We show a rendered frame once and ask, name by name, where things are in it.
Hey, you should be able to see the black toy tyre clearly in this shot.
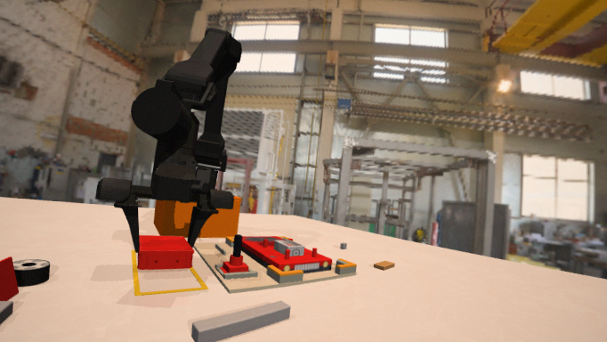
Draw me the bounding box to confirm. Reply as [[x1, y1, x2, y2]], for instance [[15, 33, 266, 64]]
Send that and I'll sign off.
[[12, 259, 50, 287]]

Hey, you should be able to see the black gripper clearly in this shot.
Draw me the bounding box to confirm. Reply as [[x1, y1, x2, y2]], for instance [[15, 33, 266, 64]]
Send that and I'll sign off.
[[95, 145, 234, 253]]

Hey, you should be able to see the grey rectangular bar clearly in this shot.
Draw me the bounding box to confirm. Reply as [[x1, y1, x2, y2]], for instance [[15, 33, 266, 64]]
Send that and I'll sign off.
[[191, 301, 291, 342]]

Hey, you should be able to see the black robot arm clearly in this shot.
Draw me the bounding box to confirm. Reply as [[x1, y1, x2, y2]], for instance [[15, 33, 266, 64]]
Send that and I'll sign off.
[[131, 28, 242, 203]]

